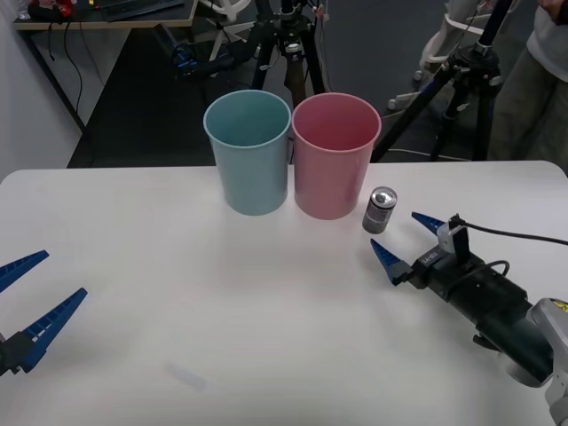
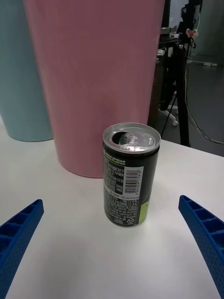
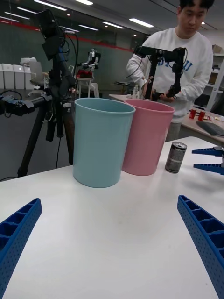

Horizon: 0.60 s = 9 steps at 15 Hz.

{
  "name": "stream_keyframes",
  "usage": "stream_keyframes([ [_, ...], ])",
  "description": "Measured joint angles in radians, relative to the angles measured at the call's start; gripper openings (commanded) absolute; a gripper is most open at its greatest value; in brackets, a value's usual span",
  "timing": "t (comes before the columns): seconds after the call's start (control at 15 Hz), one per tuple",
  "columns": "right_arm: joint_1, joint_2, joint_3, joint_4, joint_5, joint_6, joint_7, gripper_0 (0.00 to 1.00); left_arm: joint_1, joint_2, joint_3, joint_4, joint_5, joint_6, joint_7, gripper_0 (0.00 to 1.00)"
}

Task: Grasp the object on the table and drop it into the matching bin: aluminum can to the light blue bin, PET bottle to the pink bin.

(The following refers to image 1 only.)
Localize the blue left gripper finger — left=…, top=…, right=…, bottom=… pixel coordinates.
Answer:
left=7, top=287, right=89, bottom=375
left=0, top=249, right=51, bottom=295

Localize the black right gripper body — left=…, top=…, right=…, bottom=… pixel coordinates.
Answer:
left=409, top=248, right=488, bottom=300

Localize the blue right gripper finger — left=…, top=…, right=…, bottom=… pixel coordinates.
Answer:
left=369, top=238, right=416, bottom=288
left=410, top=211, right=447, bottom=236

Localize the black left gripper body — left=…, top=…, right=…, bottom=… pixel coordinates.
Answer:
left=0, top=333, right=12, bottom=378

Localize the dark grey drink can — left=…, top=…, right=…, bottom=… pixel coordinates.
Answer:
left=362, top=185, right=398, bottom=235

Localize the pink plastic bin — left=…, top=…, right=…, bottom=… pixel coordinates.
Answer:
left=291, top=92, right=383, bottom=221

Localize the person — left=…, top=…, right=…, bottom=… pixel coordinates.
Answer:
left=485, top=0, right=568, bottom=163

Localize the pale blue plastic bin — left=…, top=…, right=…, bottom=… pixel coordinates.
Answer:
left=202, top=90, right=292, bottom=217

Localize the black tripod with tall pole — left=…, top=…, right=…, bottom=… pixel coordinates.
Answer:
left=370, top=0, right=516, bottom=163

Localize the white wheeled stand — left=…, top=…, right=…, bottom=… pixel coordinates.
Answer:
left=387, top=0, right=489, bottom=112

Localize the black tripod with brown leg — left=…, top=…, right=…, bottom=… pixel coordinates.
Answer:
left=248, top=0, right=330, bottom=108

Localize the wood-edged dark desk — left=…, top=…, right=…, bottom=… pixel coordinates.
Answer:
left=12, top=0, right=200, bottom=134

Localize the red object on desk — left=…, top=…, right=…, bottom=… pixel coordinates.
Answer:
left=28, top=0, right=75, bottom=20

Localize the black and blue device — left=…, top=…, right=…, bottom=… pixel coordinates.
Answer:
left=171, top=42, right=248, bottom=82

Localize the white office chair base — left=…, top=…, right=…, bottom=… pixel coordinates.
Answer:
left=200, top=0, right=250, bottom=64

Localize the black keyboard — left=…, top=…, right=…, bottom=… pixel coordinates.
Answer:
left=99, top=0, right=185, bottom=21

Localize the black hanging cable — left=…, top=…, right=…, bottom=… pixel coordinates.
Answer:
left=46, top=20, right=86, bottom=130

